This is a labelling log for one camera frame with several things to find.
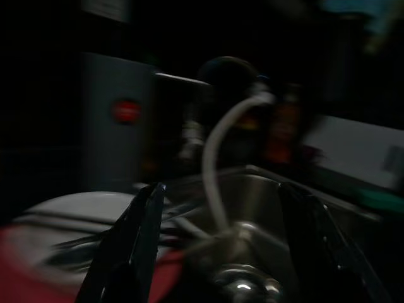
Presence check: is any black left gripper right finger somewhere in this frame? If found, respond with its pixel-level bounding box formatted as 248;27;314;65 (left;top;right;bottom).
278;183;392;303

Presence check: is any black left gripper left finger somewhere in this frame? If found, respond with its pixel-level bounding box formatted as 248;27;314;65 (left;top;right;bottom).
74;182;165;303

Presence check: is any stainless steel sink basin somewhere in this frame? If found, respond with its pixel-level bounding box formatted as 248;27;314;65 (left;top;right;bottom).
157;164;383;303

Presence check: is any white box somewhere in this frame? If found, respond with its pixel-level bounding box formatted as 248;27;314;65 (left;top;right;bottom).
299;115;404;192

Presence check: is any red plastic tub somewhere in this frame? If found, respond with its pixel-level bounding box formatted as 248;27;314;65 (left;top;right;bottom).
0;224;187;303

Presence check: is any curved silver sink faucet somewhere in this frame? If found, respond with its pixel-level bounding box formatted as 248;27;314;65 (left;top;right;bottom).
186;95;285;303

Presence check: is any dark bottle with orange label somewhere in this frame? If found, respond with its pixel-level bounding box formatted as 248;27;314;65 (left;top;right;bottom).
264;85;304;165

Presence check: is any grey canister with red label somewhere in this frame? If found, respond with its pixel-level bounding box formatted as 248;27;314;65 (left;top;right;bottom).
78;52;158;190

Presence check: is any dark round-topped bottle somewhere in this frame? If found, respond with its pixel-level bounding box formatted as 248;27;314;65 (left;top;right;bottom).
179;56;272;165

